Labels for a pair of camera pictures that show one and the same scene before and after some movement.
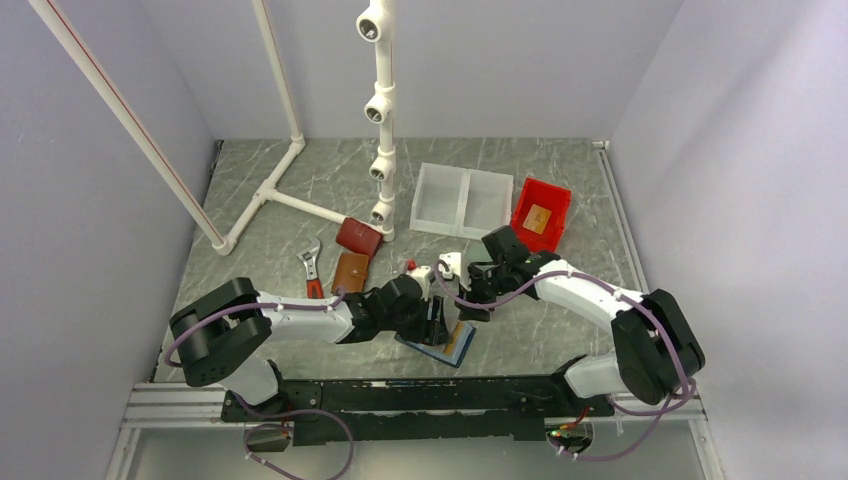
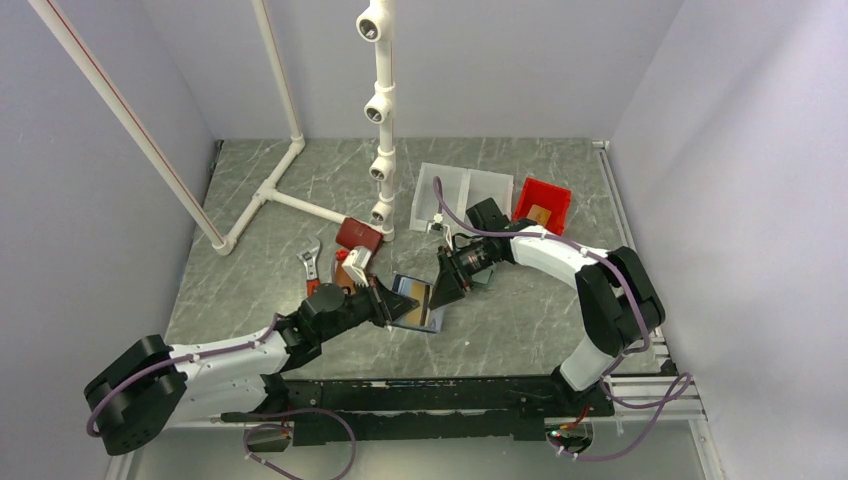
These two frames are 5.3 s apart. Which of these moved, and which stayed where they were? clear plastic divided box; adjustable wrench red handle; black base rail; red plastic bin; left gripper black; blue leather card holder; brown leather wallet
Moved: blue leather card holder; left gripper black
Stayed: clear plastic divided box; black base rail; brown leather wallet; red plastic bin; adjustable wrench red handle
